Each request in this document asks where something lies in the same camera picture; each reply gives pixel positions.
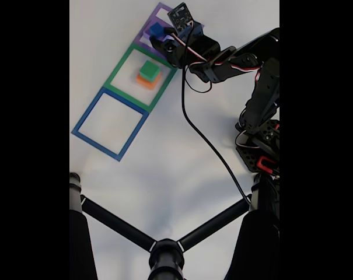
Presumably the small blue cube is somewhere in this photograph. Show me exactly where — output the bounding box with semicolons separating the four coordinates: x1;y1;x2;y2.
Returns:
149;23;165;40

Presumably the green foam block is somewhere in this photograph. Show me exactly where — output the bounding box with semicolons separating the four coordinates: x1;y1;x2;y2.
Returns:
139;60;160;82

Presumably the orange foam block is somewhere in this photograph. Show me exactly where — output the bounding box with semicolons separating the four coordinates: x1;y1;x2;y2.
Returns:
135;72;163;90

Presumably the purple foam block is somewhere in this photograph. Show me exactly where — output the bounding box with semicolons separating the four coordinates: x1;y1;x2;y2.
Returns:
142;16;173;47

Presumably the red clamp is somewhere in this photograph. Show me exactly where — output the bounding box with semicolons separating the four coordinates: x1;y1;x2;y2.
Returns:
257;156;278;173

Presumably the red white servo cable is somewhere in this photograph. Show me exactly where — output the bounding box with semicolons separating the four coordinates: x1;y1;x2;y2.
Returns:
164;31;208;64

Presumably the gripper camera circuit board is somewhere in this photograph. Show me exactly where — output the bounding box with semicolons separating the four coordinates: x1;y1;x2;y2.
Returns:
167;2;194;32

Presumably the purple square frame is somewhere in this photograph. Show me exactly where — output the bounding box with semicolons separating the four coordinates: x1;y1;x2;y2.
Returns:
134;2;205;67

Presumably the green square frame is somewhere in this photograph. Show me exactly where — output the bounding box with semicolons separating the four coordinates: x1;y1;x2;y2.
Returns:
102;43;177;113

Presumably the blue square frame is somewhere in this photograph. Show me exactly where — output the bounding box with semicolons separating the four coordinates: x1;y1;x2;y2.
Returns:
71;86;149;162

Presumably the black camera tripod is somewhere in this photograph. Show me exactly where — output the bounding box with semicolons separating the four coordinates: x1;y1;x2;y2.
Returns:
69;171;280;280

